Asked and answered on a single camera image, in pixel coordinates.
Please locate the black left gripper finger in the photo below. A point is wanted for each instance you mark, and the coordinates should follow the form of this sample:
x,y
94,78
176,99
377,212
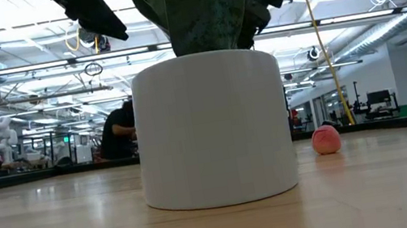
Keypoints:
x,y
105,23

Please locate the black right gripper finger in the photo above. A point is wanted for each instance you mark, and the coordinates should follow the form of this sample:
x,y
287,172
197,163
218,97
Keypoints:
x,y
256,21

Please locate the person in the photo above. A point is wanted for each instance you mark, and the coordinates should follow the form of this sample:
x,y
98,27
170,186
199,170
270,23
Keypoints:
x,y
117,138

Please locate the small pink toy peach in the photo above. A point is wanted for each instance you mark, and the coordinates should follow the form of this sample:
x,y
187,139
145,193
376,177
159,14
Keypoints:
x,y
326,140

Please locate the black computer monitor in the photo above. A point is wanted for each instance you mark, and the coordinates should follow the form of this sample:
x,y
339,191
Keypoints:
x,y
378,97

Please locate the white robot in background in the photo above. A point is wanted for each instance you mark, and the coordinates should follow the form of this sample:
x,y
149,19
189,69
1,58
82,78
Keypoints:
x,y
3,139

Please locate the black aluminium table frame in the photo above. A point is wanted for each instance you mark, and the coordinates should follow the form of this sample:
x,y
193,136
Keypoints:
x,y
13,181

